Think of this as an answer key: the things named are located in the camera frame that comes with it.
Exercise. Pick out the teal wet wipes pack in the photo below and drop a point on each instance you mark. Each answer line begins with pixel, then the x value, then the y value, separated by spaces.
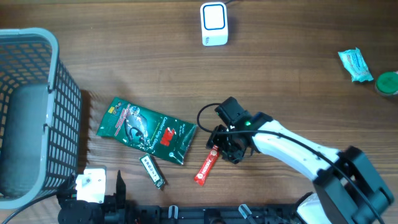
pixel 354 63

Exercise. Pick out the red snack stick pack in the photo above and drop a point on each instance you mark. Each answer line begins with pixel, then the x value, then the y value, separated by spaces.
pixel 208 164

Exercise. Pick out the grey plastic mesh basket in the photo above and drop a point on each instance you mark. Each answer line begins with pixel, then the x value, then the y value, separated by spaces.
pixel 40 117

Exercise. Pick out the green lid jar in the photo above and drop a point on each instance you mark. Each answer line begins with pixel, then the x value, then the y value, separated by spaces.
pixel 387 84

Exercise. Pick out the black mounting rail base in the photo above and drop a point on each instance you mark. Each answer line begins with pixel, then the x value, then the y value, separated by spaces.
pixel 268 214

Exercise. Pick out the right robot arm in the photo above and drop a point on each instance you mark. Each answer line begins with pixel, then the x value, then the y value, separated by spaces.
pixel 348 188

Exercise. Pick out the green white candy bar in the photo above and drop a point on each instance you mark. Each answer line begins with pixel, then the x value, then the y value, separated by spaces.
pixel 151 168

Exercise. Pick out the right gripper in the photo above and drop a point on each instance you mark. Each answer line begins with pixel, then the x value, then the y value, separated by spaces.
pixel 233 155

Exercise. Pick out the white barcode scanner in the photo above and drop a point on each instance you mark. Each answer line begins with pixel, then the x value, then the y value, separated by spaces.
pixel 214 24

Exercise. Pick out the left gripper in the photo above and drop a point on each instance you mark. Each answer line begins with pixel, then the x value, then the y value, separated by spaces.
pixel 111 201

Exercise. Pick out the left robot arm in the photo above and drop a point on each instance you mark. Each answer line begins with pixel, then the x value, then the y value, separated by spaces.
pixel 87 202

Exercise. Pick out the green 3M gloves package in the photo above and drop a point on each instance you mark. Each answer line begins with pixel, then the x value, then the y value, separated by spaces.
pixel 135 126

